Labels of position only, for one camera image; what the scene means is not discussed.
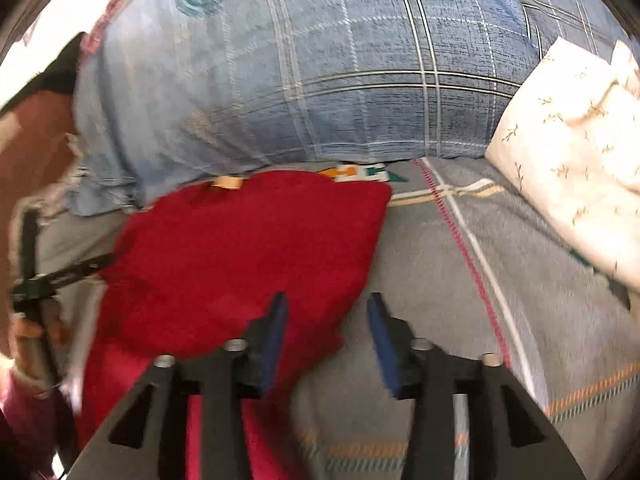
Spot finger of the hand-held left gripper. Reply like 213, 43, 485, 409
37, 252, 117, 287
20, 210, 42, 281

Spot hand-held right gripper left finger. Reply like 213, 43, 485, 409
65, 292, 291, 480

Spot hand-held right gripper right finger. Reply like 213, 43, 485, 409
367, 292, 588, 480

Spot red shirt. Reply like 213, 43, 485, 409
75, 170, 393, 480

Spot person's left forearm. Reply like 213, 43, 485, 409
0, 367, 66, 480

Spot person's left hand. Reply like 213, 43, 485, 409
9, 316, 66, 393

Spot grey patterned bed sheet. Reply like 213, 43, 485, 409
30, 157, 640, 480

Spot black cloth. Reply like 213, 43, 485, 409
5, 32, 88, 106

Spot maroon patterned cloth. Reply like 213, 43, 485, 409
80, 0, 138, 56

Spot white floral pillow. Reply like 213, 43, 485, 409
485, 37, 640, 281

